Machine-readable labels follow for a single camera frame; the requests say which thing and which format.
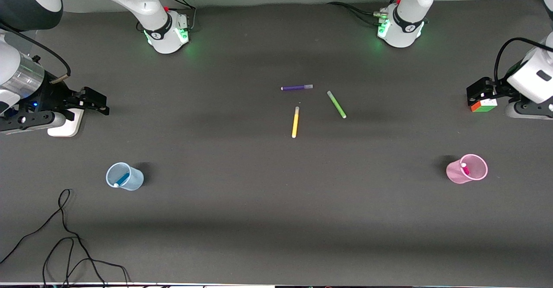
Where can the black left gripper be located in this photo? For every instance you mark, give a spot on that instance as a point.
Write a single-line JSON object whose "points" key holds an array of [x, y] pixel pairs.
{"points": [[502, 89]]}

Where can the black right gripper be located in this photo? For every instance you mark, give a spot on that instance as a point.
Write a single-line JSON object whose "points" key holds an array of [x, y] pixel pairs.
{"points": [[51, 96]]}

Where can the pink marker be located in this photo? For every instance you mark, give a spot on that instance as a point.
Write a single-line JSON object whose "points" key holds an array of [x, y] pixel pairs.
{"points": [[465, 169]]}

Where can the blue marker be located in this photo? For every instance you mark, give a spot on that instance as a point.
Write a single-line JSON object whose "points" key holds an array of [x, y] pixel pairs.
{"points": [[123, 178]]}

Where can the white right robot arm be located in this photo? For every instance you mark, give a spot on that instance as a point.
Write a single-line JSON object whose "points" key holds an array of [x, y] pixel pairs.
{"points": [[142, 3]]}

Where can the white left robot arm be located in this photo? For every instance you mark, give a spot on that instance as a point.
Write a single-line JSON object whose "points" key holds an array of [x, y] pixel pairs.
{"points": [[410, 24]]}

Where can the multicoloured puzzle cube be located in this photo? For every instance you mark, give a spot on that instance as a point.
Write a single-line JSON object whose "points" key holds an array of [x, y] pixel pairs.
{"points": [[484, 106]]}

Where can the white flat rounded pad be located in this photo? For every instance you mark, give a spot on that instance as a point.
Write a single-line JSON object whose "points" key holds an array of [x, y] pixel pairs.
{"points": [[69, 126]]}

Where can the translucent pink cup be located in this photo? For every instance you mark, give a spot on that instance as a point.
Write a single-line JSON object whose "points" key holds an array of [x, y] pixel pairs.
{"points": [[453, 173]]}

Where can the translucent blue cup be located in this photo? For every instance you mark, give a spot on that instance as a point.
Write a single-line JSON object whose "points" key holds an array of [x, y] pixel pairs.
{"points": [[136, 183]]}

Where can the green marker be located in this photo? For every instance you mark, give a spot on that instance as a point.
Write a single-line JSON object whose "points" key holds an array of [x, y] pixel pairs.
{"points": [[336, 104]]}

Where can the purple marker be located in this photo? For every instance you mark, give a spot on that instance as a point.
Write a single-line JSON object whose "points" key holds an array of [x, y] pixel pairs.
{"points": [[296, 87]]}

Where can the yellow marker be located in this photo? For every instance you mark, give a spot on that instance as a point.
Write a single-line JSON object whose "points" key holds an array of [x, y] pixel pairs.
{"points": [[295, 124]]}

